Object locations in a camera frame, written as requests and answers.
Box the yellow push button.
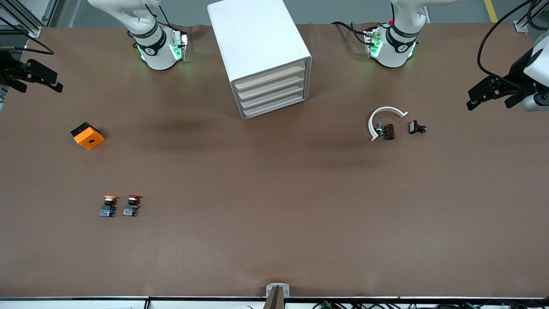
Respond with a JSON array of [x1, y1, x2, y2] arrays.
[[100, 195, 118, 218]]

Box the red push button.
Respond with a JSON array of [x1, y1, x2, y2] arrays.
[[123, 194, 143, 217]]

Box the orange box with hole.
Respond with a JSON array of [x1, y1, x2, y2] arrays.
[[70, 122, 106, 151]]

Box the brown table mat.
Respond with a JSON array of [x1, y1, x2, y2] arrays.
[[0, 22, 549, 299]]

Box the black camera cable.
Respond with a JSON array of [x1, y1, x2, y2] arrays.
[[0, 28, 54, 55], [477, 0, 537, 80]]

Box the aluminium frame profile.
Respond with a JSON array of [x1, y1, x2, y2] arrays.
[[514, 0, 549, 33], [0, 0, 58, 37]]

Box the white curved ring piece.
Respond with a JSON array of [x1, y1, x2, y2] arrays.
[[368, 106, 409, 142]]

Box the black arm base cable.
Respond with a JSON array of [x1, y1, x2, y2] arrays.
[[331, 21, 369, 45]]

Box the white table edge rail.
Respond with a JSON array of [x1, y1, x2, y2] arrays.
[[0, 296, 549, 309]]

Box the black cable bundle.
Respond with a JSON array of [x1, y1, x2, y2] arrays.
[[313, 300, 549, 309]]

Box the grey mount bracket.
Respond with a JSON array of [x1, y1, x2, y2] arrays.
[[266, 283, 290, 299]]

